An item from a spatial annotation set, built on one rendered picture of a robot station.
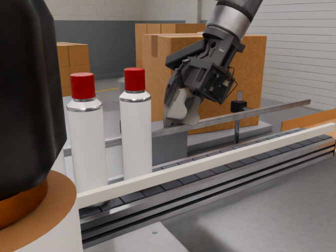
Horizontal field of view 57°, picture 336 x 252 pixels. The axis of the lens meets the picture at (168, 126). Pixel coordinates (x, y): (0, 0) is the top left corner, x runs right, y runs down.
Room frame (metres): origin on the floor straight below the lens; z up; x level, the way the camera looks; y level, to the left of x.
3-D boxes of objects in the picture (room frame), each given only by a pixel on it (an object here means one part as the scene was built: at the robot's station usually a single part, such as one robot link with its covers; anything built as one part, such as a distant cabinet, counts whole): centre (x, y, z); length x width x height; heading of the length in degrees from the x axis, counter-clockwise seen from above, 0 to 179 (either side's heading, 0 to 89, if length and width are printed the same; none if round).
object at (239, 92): (0.73, -0.19, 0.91); 0.07 x 0.03 x 0.17; 32
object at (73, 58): (4.13, 1.68, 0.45); 1.20 x 0.83 x 0.89; 43
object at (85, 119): (0.44, 0.12, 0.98); 0.05 x 0.05 x 0.20
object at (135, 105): (0.49, 0.05, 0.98); 0.05 x 0.05 x 0.20
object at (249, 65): (0.97, -0.10, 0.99); 0.30 x 0.24 x 0.27; 112
